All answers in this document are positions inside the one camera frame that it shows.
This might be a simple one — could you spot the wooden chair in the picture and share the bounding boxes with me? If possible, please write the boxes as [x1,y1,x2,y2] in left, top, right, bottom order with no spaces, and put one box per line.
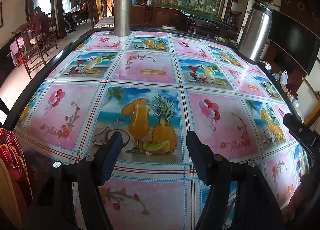
[12,23,47,80]
[37,14,58,50]
[84,0,101,30]

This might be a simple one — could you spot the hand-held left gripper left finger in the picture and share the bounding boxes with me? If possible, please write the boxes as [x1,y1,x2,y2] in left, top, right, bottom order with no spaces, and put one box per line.
[25,131,123,230]

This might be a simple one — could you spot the printed fruit tablecloth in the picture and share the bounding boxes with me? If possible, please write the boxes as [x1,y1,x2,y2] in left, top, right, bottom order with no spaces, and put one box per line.
[14,30,313,230]

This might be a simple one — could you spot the striped bench cushion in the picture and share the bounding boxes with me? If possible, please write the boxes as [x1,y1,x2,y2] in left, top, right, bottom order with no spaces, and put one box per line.
[96,16,116,30]

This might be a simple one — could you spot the golden wooden railing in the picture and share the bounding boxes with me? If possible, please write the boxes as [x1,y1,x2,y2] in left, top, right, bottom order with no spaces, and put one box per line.
[303,104,320,126]

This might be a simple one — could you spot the large steel thermos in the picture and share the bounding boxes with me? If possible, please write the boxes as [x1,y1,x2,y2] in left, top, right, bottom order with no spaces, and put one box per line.
[237,0,273,62]

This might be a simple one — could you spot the white plastic bag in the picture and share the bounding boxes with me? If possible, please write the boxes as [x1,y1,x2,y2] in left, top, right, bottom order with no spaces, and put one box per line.
[279,70,289,85]

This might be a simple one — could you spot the dark green-topped game table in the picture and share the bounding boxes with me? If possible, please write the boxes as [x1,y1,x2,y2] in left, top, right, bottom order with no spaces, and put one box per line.
[179,9,239,41]

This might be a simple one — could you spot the black television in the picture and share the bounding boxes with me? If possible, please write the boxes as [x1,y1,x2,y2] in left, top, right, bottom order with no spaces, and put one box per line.
[267,9,320,76]

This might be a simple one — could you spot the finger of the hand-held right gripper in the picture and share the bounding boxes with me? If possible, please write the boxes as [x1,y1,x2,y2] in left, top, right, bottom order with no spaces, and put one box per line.
[283,113,320,162]

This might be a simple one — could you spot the slim steel flask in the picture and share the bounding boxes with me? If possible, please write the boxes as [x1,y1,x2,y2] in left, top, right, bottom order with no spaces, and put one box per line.
[114,0,133,37]

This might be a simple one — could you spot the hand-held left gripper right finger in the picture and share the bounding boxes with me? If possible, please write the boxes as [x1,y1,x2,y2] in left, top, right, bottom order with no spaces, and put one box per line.
[186,130,285,230]

